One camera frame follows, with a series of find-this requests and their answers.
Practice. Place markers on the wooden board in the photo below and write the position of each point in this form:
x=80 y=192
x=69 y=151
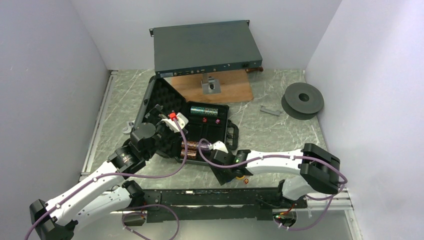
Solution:
x=235 y=87

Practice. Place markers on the green poker chip stack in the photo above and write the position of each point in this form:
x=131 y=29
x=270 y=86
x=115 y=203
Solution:
x=197 y=110

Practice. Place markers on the silver metal stand bracket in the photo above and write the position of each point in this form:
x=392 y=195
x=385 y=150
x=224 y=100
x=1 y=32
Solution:
x=210 y=85

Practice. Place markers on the small grey metal plate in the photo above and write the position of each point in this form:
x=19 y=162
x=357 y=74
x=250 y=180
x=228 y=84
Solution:
x=269 y=111

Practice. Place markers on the black cable spool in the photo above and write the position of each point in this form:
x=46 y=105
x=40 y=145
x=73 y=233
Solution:
x=302 y=101

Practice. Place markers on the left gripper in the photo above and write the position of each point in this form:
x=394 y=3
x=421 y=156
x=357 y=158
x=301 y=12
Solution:
x=157 y=113

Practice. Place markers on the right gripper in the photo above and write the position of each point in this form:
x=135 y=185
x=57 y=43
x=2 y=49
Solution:
x=221 y=177

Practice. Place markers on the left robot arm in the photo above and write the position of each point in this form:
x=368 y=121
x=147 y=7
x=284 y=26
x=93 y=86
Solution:
x=111 y=187

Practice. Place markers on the grey rack network switch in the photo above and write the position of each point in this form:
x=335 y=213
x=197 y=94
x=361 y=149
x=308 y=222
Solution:
x=192 y=49

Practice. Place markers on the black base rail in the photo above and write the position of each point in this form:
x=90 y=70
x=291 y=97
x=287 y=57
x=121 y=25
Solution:
x=259 y=203

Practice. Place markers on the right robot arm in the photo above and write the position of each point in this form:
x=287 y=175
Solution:
x=314 y=169

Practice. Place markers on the orange brown poker chip stack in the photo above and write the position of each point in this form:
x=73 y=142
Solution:
x=190 y=145

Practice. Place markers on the purple poker chip stack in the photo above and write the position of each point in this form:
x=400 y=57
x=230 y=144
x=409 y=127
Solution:
x=204 y=147

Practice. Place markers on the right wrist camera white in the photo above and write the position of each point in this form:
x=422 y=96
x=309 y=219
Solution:
x=219 y=146

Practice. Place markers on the black poker set case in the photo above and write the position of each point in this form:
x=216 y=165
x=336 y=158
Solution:
x=160 y=92

